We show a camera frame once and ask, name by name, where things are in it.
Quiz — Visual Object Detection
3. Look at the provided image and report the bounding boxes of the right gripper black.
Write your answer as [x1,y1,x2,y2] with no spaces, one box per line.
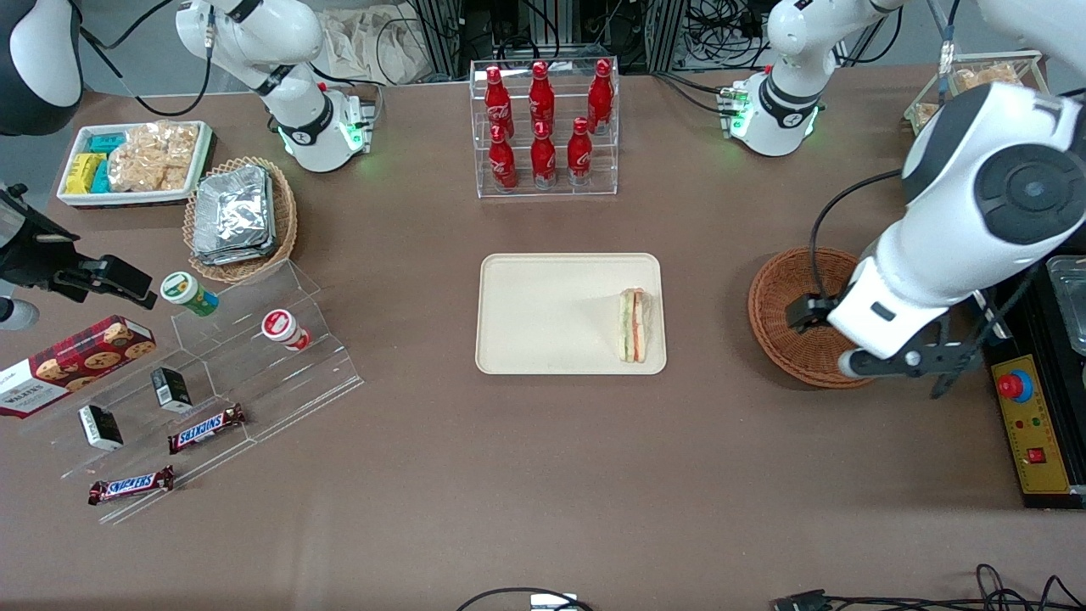
[0,188,160,310]

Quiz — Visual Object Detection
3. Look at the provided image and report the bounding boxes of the triangle sandwich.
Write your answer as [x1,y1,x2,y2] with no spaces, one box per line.
[616,287,651,365]

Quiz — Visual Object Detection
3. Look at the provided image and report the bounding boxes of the dark brown wicker basket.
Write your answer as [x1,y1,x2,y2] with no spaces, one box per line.
[747,245,876,390]

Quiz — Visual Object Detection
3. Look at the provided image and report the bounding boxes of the light wicker basket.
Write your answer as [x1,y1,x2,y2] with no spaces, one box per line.
[182,154,299,284]

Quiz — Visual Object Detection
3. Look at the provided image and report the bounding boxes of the beige plastic tray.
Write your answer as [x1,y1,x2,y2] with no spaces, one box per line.
[475,252,669,376]

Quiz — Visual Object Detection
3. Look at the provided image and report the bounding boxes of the red tartan cookie box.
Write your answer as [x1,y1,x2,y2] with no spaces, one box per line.
[0,314,159,418]

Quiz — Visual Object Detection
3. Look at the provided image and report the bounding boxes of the white rectangular snack bin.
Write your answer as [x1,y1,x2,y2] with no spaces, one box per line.
[56,120,214,208]

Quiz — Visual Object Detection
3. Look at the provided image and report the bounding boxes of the green-labelled white-lidded cup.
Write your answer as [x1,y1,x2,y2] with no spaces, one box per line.
[160,271,220,318]

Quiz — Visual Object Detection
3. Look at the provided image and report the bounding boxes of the yellow snack packet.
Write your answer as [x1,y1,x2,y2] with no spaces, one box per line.
[65,152,105,195]

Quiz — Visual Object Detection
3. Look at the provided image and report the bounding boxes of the black control box yellow panel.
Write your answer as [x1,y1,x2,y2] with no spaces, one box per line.
[982,253,1086,511]

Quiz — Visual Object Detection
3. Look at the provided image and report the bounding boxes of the clear plastic container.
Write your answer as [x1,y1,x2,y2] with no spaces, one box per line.
[1044,254,1086,358]

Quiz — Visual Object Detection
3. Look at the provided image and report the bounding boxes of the small black box with barcode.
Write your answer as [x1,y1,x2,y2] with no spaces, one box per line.
[150,366,194,415]

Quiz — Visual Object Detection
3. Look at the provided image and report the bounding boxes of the clear bag of crackers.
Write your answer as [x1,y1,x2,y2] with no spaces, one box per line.
[108,121,201,193]

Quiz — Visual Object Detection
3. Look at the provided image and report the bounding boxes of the foil-wrapped packet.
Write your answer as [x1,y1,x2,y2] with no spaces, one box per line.
[194,165,275,253]
[193,240,277,266]

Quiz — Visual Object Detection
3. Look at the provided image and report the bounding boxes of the small black box white label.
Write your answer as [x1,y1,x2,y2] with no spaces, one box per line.
[78,404,125,452]

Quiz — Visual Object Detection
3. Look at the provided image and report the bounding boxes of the Snickers chocolate bar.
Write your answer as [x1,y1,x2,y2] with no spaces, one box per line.
[167,403,248,456]
[87,465,176,507]

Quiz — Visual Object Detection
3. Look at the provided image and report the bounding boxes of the clear acrylic stepped stand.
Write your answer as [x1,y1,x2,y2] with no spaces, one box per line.
[17,258,366,524]

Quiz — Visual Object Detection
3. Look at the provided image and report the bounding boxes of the red-lidded strawberry cup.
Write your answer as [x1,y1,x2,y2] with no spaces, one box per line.
[260,309,311,352]

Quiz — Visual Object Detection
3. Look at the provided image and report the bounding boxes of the black plug connector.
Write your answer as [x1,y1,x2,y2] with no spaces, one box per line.
[770,589,837,611]

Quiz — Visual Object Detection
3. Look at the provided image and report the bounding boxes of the crumpled white cloth bag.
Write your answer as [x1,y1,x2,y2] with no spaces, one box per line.
[317,7,434,87]

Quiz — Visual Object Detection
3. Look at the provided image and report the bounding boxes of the clear acrylic bottle rack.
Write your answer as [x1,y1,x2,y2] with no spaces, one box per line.
[468,57,621,201]

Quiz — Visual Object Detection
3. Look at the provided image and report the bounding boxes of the red cola bottle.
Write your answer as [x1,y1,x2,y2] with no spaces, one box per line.
[566,116,594,187]
[530,121,558,190]
[484,65,515,138]
[587,59,615,134]
[488,125,518,193]
[528,60,556,133]

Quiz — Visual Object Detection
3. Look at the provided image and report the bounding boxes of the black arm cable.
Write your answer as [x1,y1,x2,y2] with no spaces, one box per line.
[79,0,214,117]
[809,168,905,300]

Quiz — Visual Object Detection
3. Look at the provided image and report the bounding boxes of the tangled black cables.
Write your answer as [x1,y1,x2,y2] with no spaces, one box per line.
[831,563,1086,611]

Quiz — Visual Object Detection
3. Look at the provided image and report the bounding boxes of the aluminium frame post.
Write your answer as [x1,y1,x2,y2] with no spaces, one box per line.
[644,0,689,74]
[415,0,464,78]

